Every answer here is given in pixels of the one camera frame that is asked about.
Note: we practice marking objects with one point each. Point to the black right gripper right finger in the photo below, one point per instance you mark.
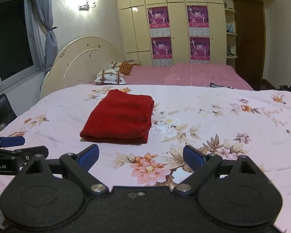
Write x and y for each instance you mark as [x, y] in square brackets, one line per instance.
[235, 193]

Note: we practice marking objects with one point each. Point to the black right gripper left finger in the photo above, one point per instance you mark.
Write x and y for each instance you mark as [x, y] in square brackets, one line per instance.
[48, 192]

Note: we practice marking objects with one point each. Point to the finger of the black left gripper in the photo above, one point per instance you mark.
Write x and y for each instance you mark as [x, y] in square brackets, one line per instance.
[12, 141]

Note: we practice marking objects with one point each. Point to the red knitted sweater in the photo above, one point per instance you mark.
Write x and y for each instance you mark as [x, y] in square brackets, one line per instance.
[120, 118]

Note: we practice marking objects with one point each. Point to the black leather chair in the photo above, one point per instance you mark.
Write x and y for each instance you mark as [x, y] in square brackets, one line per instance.
[7, 114]

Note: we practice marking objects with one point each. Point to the white floral quilt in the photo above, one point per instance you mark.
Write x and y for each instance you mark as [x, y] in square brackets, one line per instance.
[226, 122]

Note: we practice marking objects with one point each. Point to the dark window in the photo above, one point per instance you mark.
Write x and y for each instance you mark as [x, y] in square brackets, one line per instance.
[21, 53]

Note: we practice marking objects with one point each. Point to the cream rounded headboard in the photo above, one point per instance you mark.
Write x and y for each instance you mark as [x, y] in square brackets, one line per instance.
[79, 63]

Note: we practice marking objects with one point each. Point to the black white striped cloth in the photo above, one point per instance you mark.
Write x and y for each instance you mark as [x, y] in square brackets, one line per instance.
[212, 85]

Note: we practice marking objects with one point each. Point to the pink bed sheet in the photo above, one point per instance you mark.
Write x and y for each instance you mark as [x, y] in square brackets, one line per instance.
[201, 75]

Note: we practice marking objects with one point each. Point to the floral brown-striped pillow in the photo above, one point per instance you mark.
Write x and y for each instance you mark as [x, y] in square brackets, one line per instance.
[110, 76]

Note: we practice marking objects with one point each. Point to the orange patterned pillow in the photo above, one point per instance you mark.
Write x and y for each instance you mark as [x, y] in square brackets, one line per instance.
[126, 67]

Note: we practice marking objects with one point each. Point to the purple poster lower right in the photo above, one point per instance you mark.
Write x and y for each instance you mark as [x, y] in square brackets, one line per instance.
[199, 49]

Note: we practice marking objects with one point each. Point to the purple poster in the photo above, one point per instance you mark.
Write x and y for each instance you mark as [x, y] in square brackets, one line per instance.
[159, 24]
[199, 49]
[198, 21]
[161, 51]

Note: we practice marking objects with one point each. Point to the grey curtain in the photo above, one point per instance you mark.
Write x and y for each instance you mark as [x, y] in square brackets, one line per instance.
[44, 9]

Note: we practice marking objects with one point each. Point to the cream corner shelf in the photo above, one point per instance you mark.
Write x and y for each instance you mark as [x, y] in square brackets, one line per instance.
[230, 21]

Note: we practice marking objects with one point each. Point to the purple poster lower left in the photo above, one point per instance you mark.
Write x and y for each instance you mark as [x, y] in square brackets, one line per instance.
[161, 51]

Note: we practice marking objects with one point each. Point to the brown wooden door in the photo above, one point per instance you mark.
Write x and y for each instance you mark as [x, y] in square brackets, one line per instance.
[250, 41]

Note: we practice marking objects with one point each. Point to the purple poster upper right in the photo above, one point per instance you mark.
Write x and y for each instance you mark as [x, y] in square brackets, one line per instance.
[198, 21]

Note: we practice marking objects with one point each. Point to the cream wardrobe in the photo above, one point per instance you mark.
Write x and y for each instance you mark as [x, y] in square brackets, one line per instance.
[136, 39]

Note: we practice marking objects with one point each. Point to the purple poster upper left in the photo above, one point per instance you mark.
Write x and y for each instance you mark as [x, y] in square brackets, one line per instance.
[159, 24]

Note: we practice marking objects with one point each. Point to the wall lamp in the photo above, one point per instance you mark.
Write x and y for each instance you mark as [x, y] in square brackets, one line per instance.
[87, 6]

